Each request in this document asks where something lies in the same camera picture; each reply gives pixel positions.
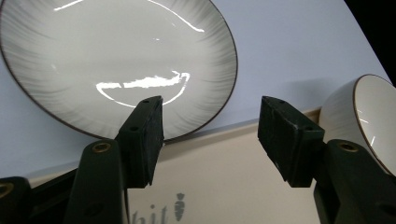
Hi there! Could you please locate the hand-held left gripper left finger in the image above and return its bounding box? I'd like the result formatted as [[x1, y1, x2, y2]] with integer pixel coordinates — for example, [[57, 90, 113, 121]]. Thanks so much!
[[64, 95, 165, 224]]

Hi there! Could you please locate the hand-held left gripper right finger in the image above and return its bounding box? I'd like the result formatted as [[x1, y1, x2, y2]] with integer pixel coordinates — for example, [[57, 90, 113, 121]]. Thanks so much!
[[257, 95, 396, 224]]

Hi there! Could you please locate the white ceramic bowl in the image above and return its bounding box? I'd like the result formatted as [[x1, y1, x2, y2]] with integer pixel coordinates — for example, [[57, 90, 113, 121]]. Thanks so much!
[[318, 73, 396, 177]]

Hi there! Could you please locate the pink plastic tray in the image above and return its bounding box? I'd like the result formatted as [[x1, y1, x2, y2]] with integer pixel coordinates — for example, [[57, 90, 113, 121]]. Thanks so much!
[[27, 106, 321, 224]]

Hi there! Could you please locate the white ceramic plate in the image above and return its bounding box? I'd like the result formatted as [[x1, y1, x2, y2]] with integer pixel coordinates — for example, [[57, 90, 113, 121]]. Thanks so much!
[[0, 0, 239, 143]]

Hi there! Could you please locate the white table mat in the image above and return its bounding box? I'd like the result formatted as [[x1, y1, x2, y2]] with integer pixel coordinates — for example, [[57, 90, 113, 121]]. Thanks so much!
[[0, 0, 391, 180]]

